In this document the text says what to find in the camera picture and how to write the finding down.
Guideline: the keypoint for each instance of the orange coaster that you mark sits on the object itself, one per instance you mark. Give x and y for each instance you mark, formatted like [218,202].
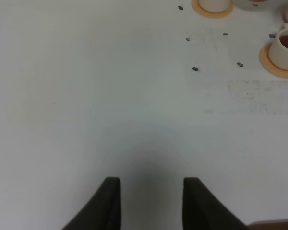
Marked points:
[207,14]
[268,65]

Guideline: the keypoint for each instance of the white teacup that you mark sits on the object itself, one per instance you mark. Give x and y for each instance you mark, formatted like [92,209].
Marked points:
[278,52]
[214,6]

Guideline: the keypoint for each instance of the near orange coaster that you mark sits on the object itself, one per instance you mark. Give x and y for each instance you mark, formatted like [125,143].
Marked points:
[268,65]

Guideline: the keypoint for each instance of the far white teacup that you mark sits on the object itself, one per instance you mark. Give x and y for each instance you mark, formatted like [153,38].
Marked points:
[214,6]

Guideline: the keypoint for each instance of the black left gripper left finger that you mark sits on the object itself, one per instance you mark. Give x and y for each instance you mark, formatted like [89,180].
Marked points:
[102,211]

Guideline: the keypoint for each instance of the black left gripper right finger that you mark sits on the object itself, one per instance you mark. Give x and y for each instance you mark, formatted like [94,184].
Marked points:
[201,210]

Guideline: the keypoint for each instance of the near white teacup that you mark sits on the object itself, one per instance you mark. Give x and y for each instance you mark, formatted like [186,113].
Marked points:
[278,52]

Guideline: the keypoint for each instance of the far orange coaster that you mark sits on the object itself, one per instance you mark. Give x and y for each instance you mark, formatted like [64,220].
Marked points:
[207,14]

